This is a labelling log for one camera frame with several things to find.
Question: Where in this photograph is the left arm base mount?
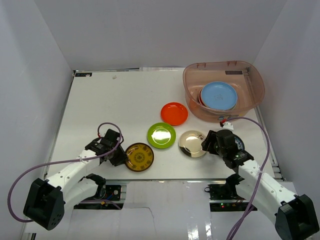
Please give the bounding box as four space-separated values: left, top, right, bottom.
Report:
73 185 123 210

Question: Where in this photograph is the translucent pink plastic bin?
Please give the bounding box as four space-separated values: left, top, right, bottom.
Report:
182 60 265 123

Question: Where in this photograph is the small black label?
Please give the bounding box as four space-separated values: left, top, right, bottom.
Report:
74 72 92 77

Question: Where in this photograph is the yellow brown patterned plate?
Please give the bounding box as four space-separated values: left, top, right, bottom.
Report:
125 142 155 173

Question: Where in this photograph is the red teal floral plate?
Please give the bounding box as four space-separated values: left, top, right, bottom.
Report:
198 88 207 107

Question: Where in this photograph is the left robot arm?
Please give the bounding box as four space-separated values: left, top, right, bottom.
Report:
23 129 127 231

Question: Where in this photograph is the cream brown glossy plate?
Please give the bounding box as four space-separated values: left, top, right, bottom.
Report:
178 130 206 158

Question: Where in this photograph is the lime green plate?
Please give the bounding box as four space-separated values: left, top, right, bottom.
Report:
147 122 177 150

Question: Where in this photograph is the blue white porcelain plate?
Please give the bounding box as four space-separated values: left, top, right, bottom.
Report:
234 136 245 150

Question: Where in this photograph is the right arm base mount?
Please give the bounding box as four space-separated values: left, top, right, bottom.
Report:
204 183 249 213

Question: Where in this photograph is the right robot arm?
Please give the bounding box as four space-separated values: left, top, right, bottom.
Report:
201 129 320 240

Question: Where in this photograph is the orange plate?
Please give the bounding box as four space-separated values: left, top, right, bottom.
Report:
160 102 189 126

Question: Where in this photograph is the light blue plate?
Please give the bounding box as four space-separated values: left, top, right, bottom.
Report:
200 81 238 111

